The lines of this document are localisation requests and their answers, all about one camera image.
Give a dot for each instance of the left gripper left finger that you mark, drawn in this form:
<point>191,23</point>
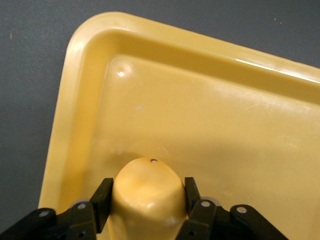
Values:
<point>82,217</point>

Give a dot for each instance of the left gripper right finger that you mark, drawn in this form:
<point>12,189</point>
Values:
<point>207,220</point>

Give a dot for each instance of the yellow potato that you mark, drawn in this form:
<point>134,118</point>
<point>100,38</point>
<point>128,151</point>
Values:
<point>147,195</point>

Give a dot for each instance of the yellow plastic tray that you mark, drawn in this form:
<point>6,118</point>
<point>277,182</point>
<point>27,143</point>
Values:
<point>200,112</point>

